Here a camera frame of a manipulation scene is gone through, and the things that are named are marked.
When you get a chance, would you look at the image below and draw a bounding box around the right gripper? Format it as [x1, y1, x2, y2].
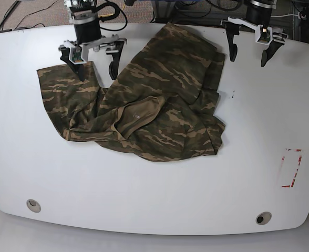
[59, 16, 128, 82]

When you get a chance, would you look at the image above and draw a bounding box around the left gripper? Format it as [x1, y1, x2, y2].
[224, 17, 288, 67]

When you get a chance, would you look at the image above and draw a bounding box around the camouflage t-shirt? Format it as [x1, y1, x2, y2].
[37, 24, 225, 162]

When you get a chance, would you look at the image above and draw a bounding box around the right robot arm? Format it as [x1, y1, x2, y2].
[58, 0, 127, 81]

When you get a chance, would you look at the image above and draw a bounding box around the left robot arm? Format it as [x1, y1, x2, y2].
[222, 0, 288, 67]

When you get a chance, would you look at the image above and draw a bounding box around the grey metal stand base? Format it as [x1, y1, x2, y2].
[151, 0, 184, 24]

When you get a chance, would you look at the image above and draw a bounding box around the red tape marking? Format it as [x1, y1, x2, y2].
[278, 149, 303, 188]

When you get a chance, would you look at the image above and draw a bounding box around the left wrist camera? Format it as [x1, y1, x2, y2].
[255, 25, 272, 45]

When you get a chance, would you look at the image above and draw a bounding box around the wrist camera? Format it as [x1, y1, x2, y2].
[69, 45, 87, 65]
[255, 25, 272, 45]

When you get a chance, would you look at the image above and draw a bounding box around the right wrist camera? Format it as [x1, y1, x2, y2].
[69, 45, 87, 65]

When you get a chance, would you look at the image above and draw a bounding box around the yellow cable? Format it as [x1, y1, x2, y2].
[101, 0, 126, 19]

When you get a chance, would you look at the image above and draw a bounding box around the white cable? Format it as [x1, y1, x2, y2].
[271, 13, 300, 19]

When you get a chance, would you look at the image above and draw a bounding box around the black floor cables left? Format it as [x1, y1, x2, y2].
[0, 0, 63, 35]

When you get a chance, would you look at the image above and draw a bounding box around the left table cable grommet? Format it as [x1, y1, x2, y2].
[26, 199, 41, 213]

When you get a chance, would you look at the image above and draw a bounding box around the table cable grommet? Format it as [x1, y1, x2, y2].
[26, 199, 41, 213]
[255, 212, 272, 225]

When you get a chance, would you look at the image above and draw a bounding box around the right table cable grommet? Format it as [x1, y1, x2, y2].
[255, 212, 272, 225]

